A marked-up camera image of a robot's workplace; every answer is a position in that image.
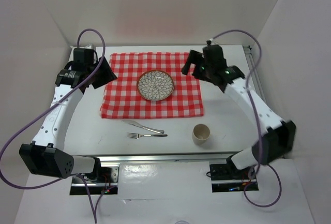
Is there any red white checkered cloth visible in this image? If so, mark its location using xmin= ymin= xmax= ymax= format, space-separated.
xmin=100 ymin=52 xmax=204 ymax=119

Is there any patterned ceramic plate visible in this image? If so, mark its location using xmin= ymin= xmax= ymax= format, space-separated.
xmin=137 ymin=70 xmax=175 ymax=101

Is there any beige paper cup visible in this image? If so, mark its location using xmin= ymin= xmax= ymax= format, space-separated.
xmin=192 ymin=124 xmax=210 ymax=145

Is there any silver fork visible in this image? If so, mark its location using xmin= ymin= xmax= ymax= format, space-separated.
xmin=127 ymin=132 xmax=168 ymax=139

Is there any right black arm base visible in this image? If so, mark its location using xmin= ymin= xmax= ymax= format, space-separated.
xmin=206 ymin=161 xmax=259 ymax=193

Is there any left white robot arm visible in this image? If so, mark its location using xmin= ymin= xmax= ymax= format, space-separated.
xmin=19 ymin=46 xmax=117 ymax=182

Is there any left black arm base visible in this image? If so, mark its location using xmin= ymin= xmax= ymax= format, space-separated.
xmin=69 ymin=165 xmax=119 ymax=196

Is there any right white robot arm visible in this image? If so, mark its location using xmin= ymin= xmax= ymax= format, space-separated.
xmin=182 ymin=44 xmax=296 ymax=178

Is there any silver table knife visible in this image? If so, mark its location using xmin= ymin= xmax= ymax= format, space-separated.
xmin=122 ymin=120 xmax=164 ymax=134

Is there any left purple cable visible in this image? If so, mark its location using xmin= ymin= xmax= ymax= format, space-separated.
xmin=0 ymin=28 xmax=116 ymax=223

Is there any purple cable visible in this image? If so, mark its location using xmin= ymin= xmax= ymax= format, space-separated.
xmin=0 ymin=28 xmax=116 ymax=223
xmin=210 ymin=29 xmax=282 ymax=207

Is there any aluminium rail right side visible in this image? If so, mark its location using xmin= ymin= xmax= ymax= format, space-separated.
xmin=243 ymin=46 xmax=266 ymax=102

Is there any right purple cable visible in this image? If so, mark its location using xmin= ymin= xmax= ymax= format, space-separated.
xmin=210 ymin=29 xmax=282 ymax=207

